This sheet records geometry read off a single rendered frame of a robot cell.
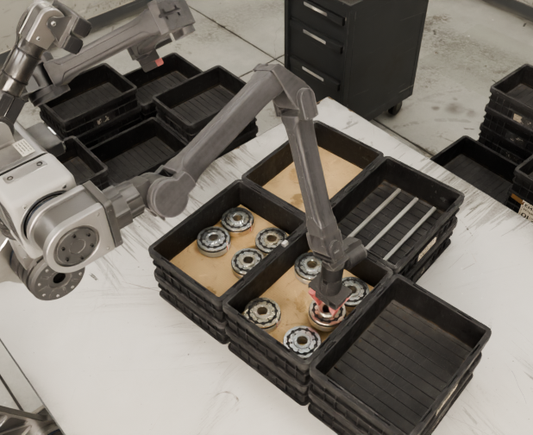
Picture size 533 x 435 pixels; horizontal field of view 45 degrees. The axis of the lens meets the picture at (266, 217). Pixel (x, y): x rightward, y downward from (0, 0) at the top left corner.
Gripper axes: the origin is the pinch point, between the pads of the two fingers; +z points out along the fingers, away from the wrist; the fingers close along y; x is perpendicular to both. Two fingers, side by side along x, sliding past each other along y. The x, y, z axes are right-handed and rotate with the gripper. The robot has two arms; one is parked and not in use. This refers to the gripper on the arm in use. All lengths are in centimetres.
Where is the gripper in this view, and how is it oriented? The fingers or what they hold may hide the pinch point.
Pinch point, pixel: (327, 307)
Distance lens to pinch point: 176.8
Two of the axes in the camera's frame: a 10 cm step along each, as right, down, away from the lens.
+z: -0.1, 6.9, 7.2
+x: -6.8, 5.3, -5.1
